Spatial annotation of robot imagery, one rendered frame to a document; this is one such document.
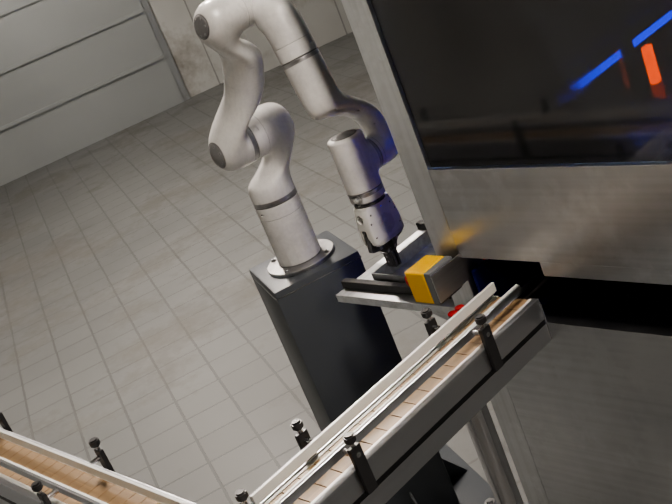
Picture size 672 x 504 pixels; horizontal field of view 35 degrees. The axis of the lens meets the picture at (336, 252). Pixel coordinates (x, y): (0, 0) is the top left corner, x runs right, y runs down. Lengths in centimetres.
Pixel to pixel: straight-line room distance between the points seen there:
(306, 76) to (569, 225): 73
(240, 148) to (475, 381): 101
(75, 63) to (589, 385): 837
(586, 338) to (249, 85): 104
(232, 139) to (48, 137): 753
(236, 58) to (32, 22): 758
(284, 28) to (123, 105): 789
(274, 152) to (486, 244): 87
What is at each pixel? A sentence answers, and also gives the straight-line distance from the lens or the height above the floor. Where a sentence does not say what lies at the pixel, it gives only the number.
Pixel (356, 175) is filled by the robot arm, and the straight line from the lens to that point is 238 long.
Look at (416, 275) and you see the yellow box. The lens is 211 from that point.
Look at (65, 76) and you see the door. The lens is 1011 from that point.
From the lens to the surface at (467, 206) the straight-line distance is 205.
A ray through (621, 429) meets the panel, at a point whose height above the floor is 65.
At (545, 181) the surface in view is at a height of 118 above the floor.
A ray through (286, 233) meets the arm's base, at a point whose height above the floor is 97.
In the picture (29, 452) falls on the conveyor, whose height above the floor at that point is 93.
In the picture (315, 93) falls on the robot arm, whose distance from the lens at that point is 236.
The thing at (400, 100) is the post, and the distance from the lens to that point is 203.
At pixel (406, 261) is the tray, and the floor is 88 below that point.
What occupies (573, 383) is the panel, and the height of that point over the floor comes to 74.
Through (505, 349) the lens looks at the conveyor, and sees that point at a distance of 201.
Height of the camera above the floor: 187
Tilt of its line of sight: 21 degrees down
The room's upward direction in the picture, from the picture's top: 22 degrees counter-clockwise
